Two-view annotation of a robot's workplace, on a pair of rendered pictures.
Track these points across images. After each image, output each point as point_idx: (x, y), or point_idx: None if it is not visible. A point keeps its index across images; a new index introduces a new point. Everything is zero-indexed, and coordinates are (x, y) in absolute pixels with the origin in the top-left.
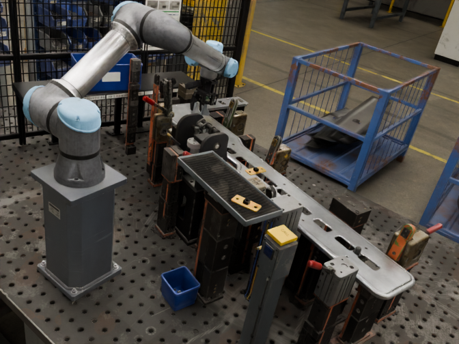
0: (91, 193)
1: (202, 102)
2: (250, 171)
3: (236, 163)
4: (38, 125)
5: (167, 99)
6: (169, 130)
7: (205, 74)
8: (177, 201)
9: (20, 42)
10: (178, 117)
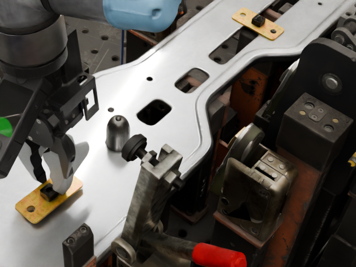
0: None
1: (92, 109)
2: (274, 29)
3: (254, 57)
4: None
5: (163, 203)
6: (282, 188)
7: (65, 36)
8: (332, 217)
9: None
10: (39, 253)
